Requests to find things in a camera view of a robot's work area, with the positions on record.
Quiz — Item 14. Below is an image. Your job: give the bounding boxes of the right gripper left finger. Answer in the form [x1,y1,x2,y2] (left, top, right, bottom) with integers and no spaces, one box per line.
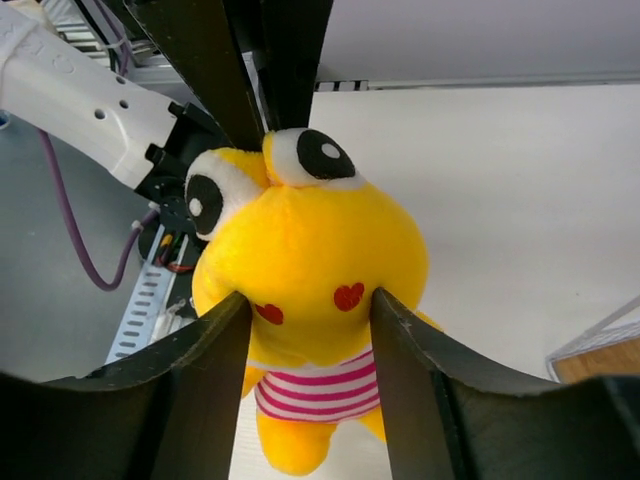
[1,293,252,479]

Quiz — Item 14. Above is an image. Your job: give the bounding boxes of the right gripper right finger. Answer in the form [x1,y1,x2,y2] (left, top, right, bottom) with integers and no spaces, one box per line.
[371,289,639,479]

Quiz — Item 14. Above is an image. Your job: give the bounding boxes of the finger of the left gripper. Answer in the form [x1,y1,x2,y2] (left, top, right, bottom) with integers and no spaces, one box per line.
[260,0,333,130]
[125,0,264,149]

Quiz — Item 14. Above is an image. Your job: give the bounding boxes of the yellow plush toy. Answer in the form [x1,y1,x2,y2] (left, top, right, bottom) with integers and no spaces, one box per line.
[184,128,428,476]

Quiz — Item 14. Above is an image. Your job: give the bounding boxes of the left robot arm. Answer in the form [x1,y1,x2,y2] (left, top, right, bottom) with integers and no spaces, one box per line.
[1,1,332,239]

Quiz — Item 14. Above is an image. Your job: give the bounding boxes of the white wire wooden shelf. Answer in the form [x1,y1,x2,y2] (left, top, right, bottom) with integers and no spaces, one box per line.
[546,296,639,383]

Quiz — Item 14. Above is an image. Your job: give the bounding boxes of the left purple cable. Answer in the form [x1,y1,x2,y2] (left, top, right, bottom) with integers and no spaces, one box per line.
[37,0,161,294]

